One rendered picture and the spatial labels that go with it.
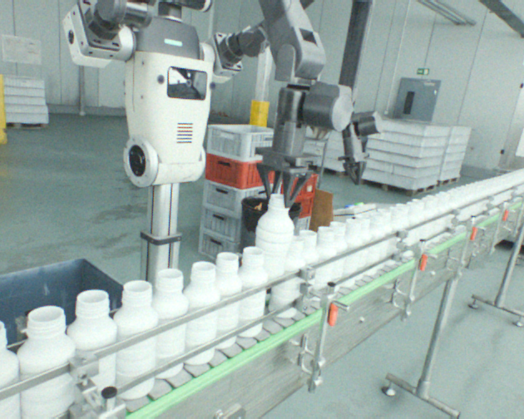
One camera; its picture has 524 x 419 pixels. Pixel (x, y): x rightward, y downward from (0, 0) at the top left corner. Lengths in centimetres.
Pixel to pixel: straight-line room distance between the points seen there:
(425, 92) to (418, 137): 433
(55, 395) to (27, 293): 65
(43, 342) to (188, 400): 26
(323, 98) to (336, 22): 1250
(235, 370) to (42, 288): 63
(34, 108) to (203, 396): 978
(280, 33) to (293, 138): 17
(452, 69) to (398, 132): 429
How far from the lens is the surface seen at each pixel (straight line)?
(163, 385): 70
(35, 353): 56
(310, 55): 72
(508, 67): 1121
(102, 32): 120
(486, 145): 1118
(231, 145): 331
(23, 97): 1023
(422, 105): 1161
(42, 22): 1349
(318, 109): 68
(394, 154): 753
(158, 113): 126
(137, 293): 59
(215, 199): 347
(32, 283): 121
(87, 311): 58
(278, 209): 76
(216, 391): 76
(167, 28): 136
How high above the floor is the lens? 145
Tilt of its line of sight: 17 degrees down
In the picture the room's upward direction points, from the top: 7 degrees clockwise
